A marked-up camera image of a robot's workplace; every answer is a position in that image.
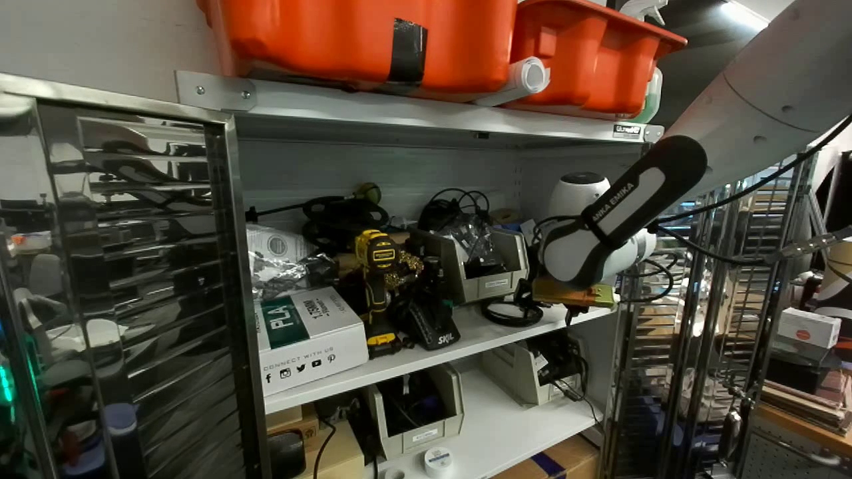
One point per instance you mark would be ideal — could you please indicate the grey bin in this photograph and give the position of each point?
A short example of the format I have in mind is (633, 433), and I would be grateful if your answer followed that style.
(537, 370)
(417, 410)

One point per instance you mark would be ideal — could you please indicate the white plastic tube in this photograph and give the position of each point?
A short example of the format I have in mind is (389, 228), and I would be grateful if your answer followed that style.
(526, 78)

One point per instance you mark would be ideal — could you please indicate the chrome wire rack right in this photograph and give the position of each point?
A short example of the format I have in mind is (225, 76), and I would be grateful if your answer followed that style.
(698, 330)

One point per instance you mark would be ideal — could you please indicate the yellow black cordless drill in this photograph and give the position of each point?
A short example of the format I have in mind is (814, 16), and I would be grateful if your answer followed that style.
(384, 267)

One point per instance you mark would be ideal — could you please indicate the grey bin lower right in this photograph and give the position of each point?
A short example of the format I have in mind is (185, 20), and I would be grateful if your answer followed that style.
(537, 370)

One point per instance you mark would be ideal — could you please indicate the grey bin lower left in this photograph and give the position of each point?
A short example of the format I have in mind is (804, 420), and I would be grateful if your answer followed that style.
(417, 410)

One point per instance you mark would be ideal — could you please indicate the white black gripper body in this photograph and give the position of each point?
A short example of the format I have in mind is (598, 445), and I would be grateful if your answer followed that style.
(595, 223)

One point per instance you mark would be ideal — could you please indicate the brown cardboard box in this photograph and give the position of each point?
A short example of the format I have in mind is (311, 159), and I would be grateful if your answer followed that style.
(570, 459)

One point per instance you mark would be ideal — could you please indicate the white plastic bag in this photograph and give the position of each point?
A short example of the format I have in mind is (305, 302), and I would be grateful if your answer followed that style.
(279, 257)

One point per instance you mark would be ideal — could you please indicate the chrome wire rack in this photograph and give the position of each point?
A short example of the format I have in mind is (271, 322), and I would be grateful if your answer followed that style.
(698, 330)
(126, 341)

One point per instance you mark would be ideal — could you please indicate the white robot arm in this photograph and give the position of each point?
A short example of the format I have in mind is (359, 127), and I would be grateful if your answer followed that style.
(789, 86)

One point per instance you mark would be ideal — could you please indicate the black battery charger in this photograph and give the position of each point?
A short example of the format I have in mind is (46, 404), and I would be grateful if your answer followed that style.
(428, 318)

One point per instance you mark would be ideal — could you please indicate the chrome wire rack left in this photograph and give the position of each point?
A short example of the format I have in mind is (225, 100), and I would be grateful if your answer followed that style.
(126, 341)

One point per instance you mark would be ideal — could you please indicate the grey storage bin upper shelf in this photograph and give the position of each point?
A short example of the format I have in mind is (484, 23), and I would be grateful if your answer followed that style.
(485, 271)

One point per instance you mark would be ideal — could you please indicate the large orange plastic tote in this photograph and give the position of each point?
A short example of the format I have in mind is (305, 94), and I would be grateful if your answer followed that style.
(444, 46)

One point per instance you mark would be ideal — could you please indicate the white FLX cardboard box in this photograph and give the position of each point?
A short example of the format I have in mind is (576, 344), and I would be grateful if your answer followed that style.
(308, 336)

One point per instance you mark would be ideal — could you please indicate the small orange plastic tote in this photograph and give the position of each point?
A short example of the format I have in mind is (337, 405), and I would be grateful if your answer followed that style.
(598, 60)

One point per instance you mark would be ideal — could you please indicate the grey metal shelving unit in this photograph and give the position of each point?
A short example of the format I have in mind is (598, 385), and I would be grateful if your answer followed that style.
(428, 212)

